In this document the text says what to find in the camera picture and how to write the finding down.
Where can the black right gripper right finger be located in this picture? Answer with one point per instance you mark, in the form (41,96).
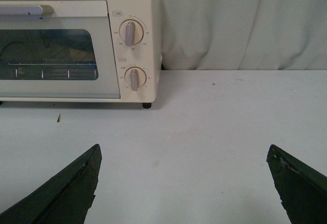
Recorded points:
(301,188)

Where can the glass oven door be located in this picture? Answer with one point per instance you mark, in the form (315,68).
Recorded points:
(66,55)

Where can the upper temperature knob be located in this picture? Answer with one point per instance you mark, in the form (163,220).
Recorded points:
(131,32)

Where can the silver oven door handle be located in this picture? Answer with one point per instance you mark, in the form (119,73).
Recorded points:
(26,10)

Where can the black oven foot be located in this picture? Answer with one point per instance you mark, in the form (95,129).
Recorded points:
(146,105)

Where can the cream toaster oven body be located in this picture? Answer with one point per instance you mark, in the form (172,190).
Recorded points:
(145,55)

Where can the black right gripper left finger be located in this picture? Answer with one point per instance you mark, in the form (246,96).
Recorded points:
(64,198)

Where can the white curtain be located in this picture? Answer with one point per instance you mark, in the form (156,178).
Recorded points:
(243,34)

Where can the lower timer knob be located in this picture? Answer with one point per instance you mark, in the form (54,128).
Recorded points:
(135,78)

